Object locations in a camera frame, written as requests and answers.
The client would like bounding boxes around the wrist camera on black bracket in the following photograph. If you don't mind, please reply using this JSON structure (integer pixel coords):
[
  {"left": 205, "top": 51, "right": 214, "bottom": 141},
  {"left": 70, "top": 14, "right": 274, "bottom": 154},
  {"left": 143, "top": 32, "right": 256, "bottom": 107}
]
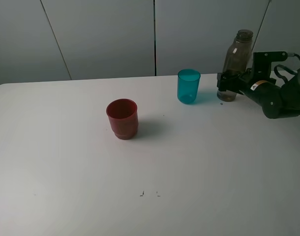
[{"left": 252, "top": 51, "right": 288, "bottom": 75}]

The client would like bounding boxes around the red plastic cup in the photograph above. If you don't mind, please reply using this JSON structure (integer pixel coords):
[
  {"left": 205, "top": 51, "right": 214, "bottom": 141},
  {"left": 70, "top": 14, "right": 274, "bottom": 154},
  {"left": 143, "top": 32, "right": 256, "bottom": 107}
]
[{"left": 106, "top": 98, "right": 139, "bottom": 140}]

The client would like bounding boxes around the teal translucent cup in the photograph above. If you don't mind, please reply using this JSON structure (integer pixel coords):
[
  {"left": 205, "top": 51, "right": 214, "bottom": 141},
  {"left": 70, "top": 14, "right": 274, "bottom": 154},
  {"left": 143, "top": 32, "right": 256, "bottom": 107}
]
[{"left": 177, "top": 69, "right": 201, "bottom": 104}]

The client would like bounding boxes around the smoky clear water bottle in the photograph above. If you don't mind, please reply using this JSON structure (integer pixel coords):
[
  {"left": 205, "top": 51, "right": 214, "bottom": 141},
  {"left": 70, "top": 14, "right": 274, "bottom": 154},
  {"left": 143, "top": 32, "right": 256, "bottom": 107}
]
[{"left": 217, "top": 29, "right": 253, "bottom": 102}]

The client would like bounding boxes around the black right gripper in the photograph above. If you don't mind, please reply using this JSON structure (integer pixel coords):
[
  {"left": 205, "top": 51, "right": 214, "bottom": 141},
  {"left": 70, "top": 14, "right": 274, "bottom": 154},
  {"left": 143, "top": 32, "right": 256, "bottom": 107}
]
[{"left": 217, "top": 69, "right": 275, "bottom": 105}]

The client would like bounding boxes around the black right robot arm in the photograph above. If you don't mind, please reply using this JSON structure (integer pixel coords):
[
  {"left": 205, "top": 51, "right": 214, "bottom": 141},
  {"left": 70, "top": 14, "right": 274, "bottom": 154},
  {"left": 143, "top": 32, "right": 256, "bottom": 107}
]
[{"left": 217, "top": 69, "right": 300, "bottom": 119}]

